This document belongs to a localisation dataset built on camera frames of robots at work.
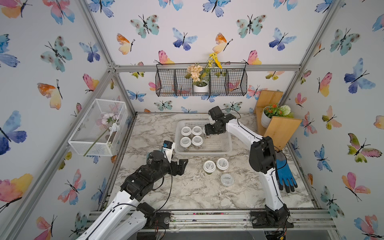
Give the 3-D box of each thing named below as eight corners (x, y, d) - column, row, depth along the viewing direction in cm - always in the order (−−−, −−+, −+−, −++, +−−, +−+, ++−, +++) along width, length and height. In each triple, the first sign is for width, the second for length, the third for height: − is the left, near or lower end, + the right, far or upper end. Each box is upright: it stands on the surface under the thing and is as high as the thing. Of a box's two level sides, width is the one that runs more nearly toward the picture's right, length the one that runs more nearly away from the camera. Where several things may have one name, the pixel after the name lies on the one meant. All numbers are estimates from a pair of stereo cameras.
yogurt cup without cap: (220, 187, 86) (221, 183, 82) (219, 177, 90) (220, 173, 85) (232, 187, 86) (234, 183, 82) (231, 177, 90) (232, 173, 85)
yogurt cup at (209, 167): (203, 175, 91) (203, 170, 85) (203, 165, 95) (203, 160, 89) (215, 175, 91) (216, 170, 85) (214, 165, 95) (215, 160, 89)
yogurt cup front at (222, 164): (216, 173, 91) (217, 168, 85) (215, 163, 95) (216, 157, 90) (227, 173, 91) (229, 168, 85) (226, 163, 95) (228, 157, 90)
